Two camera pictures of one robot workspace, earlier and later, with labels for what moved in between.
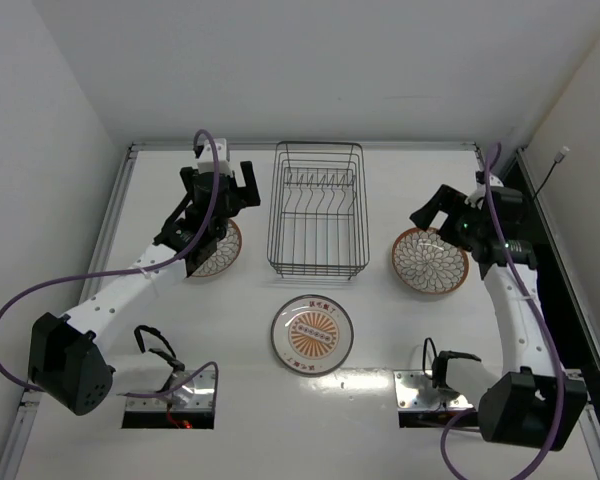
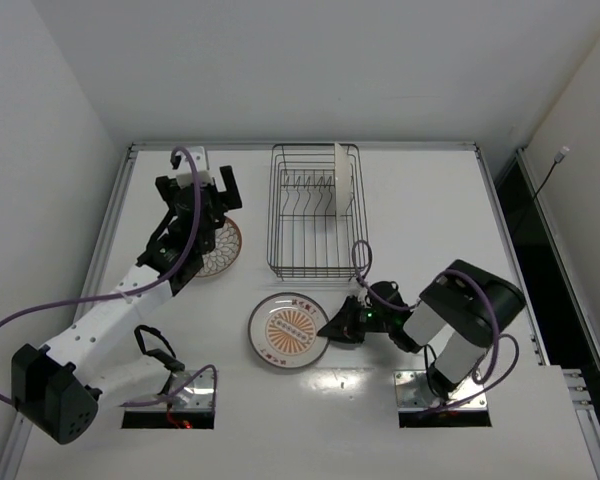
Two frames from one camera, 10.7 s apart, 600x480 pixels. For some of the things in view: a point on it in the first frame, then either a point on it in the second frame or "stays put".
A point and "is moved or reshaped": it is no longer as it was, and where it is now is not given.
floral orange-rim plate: x=229 y=248 stays put
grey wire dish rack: x=318 y=214 stays put
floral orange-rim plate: x=427 y=262 to x=342 y=190
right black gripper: x=453 y=207 to x=353 y=317
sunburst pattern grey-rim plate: x=312 y=335 is moved or reshaped
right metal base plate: x=415 y=391 stays put
